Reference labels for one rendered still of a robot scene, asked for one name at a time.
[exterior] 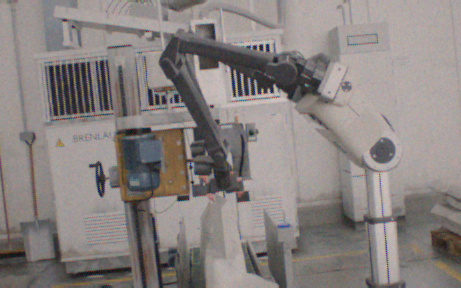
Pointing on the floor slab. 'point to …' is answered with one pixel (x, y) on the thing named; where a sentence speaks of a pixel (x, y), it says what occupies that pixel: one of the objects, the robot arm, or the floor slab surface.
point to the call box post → (287, 264)
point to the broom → (7, 224)
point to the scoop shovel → (40, 245)
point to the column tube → (132, 200)
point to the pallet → (456, 245)
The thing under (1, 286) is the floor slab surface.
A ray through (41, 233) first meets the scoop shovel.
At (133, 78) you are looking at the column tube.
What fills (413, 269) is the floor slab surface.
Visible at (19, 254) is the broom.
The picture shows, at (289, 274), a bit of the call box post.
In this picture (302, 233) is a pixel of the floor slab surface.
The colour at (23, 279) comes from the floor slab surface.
